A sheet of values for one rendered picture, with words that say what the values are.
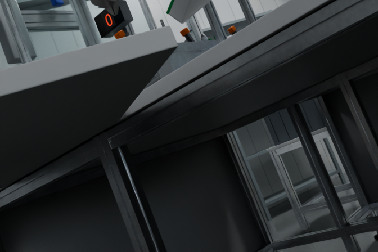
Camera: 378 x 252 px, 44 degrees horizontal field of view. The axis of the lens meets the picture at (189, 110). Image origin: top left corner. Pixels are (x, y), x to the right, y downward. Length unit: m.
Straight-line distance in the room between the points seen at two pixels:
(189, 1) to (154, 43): 0.53
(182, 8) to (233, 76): 0.33
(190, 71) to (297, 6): 0.23
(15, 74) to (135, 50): 0.14
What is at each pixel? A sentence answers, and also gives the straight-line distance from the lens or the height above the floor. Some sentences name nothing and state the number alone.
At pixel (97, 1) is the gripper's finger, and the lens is 1.25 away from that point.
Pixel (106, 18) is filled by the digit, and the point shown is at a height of 1.21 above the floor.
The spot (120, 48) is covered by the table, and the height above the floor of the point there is 0.85.
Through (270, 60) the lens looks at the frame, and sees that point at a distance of 0.75.
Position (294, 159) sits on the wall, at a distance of 5.30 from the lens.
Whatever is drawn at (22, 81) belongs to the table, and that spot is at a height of 0.84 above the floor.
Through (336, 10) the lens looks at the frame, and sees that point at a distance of 0.70.
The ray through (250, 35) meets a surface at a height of 0.84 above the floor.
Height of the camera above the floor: 0.69
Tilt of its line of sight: 7 degrees up
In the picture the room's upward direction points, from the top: 22 degrees counter-clockwise
